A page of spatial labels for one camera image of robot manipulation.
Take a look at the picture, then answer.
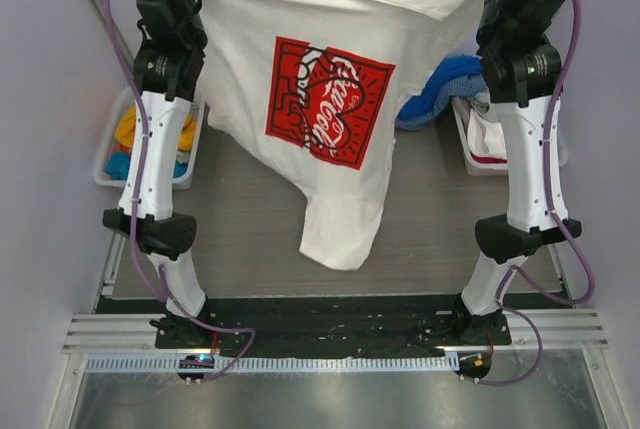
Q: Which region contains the white shirt in basket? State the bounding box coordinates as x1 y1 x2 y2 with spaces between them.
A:
466 109 507 161

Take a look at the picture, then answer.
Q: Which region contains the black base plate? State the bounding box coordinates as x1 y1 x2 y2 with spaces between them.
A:
150 295 512 359

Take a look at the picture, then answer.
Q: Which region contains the yellow t-shirt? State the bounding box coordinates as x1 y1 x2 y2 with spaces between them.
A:
114 106 197 154

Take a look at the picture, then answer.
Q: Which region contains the blue checkered cloth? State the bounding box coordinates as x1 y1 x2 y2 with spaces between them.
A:
395 74 487 132

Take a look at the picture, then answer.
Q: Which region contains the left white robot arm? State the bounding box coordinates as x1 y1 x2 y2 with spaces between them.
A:
102 0 213 349

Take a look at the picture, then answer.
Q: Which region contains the teal t-shirt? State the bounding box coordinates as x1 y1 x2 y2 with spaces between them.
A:
104 151 190 180

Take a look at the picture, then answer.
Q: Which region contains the right white plastic basket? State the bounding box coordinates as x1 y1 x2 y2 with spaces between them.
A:
451 96 568 179

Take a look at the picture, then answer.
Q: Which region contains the aluminium rail frame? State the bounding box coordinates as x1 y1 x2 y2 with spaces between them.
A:
63 193 612 355

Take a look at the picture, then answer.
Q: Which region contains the white plastic basket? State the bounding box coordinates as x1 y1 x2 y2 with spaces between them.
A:
93 88 205 189
451 96 568 179

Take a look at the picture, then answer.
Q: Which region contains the left white plastic basket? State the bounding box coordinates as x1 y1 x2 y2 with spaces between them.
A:
93 88 205 189

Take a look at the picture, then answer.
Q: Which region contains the red shirt in basket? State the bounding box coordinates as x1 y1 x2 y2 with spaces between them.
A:
471 154 507 165

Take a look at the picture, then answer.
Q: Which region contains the slotted cable duct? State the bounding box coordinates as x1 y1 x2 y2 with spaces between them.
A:
85 353 459 374

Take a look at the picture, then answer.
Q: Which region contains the white t-shirt red print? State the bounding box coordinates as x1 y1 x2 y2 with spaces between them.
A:
198 0 483 270

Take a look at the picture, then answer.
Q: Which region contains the grey t-shirt in basket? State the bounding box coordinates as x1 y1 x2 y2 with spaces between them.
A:
471 91 495 117

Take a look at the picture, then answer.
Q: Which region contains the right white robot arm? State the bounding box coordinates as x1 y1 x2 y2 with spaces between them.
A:
453 0 581 344

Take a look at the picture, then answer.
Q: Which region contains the blue t-shirt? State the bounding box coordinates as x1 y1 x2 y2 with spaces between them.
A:
396 55 486 126

